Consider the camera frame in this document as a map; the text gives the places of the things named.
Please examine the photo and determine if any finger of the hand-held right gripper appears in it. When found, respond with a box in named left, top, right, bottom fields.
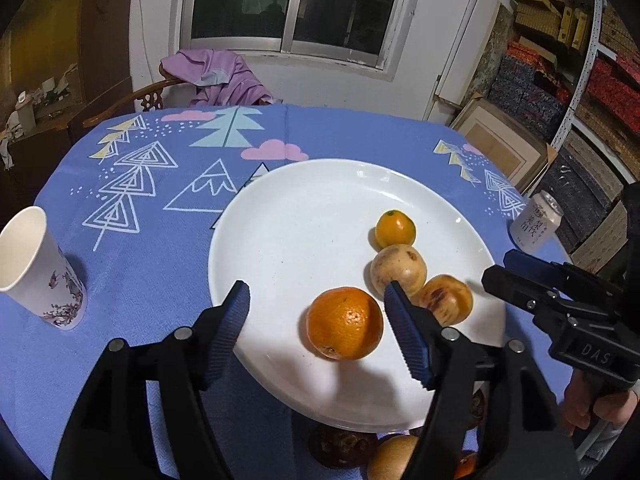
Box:
left=481, top=265, right=576, bottom=328
left=502, top=249, right=626, bottom=306

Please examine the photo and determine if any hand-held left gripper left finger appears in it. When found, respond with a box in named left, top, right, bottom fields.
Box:
left=52, top=280, right=251, bottom=480

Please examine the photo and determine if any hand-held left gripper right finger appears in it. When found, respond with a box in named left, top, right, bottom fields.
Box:
left=382, top=280, right=583, bottom=480

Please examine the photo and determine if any large orange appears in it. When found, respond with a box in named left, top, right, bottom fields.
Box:
left=306, top=286, right=385, bottom=362

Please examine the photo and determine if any white oval plate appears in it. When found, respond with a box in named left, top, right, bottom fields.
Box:
left=207, top=158, right=508, bottom=433

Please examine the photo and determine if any large tan speckled fruit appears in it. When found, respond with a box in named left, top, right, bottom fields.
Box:
left=367, top=435, right=420, bottom=480

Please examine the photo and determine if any dark brown mangosteen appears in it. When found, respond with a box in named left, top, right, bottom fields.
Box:
left=308, top=425, right=379, bottom=471

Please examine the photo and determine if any medium orange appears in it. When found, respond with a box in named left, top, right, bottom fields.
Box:
left=452, top=451, right=481, bottom=480

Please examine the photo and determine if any person's right hand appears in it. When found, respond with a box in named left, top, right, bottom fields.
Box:
left=561, top=366, right=640, bottom=434

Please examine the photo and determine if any white drink can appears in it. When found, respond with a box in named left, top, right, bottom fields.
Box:
left=508, top=191, right=563, bottom=253

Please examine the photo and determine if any brown speckled round fruit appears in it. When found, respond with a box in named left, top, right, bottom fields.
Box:
left=417, top=274, right=474, bottom=326

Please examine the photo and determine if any pale yellow round fruit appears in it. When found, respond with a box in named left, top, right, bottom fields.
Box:
left=370, top=244, right=427, bottom=297

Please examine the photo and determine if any blue printed tablecloth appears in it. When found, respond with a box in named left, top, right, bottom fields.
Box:
left=0, top=105, right=591, bottom=480

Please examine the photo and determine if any small orange tangerine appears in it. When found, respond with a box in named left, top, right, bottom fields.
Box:
left=375, top=210, right=417, bottom=250

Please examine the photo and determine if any shelf rack with boxes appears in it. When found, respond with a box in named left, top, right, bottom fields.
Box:
left=487, top=0, right=640, bottom=271

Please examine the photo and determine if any floral paper cup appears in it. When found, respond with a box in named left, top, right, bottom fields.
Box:
left=0, top=206, right=88, bottom=331

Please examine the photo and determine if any speckled stone slab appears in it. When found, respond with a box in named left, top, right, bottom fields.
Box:
left=467, top=4, right=516, bottom=102

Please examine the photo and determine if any wooden chair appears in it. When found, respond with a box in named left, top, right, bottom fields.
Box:
left=82, top=79, right=183, bottom=128

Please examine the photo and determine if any purple cloth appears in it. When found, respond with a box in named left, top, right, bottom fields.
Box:
left=160, top=49, right=275, bottom=107

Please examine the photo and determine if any sliding glass window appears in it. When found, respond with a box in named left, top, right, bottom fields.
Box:
left=177, top=0, right=428, bottom=71

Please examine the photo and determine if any wooden glass cabinet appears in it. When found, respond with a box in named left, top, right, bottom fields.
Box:
left=0, top=0, right=133, bottom=201

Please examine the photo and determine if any white wall panel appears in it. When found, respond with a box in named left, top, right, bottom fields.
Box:
left=432, top=0, right=482, bottom=121

